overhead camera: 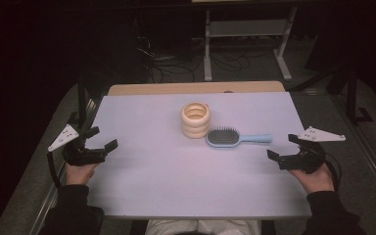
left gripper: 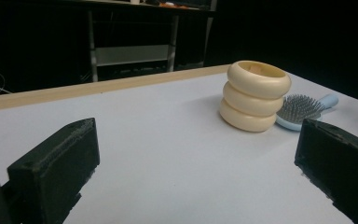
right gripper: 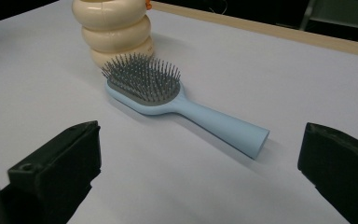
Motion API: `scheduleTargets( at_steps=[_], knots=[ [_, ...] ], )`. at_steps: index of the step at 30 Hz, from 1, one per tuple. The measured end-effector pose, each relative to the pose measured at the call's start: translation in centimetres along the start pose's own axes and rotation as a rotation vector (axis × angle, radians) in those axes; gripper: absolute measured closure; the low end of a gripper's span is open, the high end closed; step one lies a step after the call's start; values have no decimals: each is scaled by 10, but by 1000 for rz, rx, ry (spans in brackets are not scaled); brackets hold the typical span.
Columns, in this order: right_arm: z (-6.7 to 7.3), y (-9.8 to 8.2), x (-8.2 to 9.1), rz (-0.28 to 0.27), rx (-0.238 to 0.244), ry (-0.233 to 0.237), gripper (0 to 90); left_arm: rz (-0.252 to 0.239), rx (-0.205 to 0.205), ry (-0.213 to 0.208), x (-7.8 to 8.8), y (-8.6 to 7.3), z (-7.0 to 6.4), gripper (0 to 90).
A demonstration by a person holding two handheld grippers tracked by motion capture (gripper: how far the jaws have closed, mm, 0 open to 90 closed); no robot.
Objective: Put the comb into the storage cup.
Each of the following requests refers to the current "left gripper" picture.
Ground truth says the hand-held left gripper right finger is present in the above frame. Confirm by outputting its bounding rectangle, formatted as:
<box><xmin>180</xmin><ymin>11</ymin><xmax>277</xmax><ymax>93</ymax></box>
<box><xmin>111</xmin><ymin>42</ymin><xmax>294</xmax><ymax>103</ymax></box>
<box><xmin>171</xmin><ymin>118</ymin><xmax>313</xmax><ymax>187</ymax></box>
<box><xmin>294</xmin><ymin>119</ymin><xmax>358</xmax><ymax>224</ymax></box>

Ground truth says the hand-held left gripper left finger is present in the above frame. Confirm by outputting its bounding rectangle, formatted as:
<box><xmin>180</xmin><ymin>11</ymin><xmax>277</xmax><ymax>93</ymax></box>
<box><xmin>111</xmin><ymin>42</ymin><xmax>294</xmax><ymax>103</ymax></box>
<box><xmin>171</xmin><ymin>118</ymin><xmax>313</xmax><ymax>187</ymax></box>
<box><xmin>7</xmin><ymin>117</ymin><xmax>101</xmax><ymax>224</ymax></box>

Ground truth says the light blue hairbrush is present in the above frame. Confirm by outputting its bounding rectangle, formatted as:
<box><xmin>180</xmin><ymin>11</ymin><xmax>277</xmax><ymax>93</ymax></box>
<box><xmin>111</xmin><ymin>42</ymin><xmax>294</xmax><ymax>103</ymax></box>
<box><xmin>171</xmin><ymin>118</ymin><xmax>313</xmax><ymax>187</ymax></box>
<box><xmin>275</xmin><ymin>93</ymin><xmax>339</xmax><ymax>132</ymax></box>

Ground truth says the cream ribbed holder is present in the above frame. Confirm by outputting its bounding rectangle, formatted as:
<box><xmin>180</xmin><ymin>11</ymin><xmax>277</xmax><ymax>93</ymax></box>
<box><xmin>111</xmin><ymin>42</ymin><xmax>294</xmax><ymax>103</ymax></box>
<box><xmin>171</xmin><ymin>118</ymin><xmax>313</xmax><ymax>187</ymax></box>
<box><xmin>219</xmin><ymin>60</ymin><xmax>293</xmax><ymax>133</ymax></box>

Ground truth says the white metal desk frame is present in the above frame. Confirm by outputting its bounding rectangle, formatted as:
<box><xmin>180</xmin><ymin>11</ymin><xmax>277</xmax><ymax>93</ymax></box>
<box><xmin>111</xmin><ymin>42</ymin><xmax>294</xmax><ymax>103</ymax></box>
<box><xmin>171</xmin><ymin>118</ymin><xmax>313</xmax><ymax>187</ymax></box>
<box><xmin>87</xmin><ymin>0</ymin><xmax>218</xmax><ymax>82</ymax></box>

